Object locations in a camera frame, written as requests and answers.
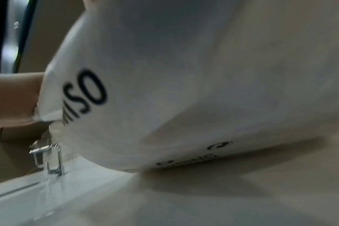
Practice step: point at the glass door with dark frame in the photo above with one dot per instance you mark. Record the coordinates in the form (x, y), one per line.
(10, 44)

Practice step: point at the grey zip pouch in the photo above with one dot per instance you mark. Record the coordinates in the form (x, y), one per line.
(186, 77)

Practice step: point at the chrome faucet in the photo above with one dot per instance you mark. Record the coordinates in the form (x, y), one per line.
(60, 161)

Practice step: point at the person's left hand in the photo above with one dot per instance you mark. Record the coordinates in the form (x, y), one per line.
(15, 99)

